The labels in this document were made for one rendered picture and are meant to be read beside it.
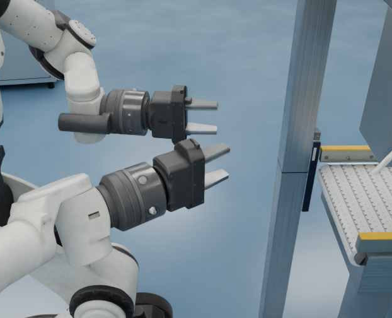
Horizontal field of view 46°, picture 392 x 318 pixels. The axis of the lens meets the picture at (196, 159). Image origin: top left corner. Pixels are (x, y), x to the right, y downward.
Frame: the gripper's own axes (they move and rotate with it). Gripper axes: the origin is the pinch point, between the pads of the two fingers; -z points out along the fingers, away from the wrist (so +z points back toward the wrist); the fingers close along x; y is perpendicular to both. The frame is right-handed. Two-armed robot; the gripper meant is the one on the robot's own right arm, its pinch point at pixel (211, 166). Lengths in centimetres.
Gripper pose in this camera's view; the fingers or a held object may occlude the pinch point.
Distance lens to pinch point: 76.2
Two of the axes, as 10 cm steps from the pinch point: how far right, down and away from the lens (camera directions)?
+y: 5.4, 4.8, -6.9
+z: -8.4, 3.1, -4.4
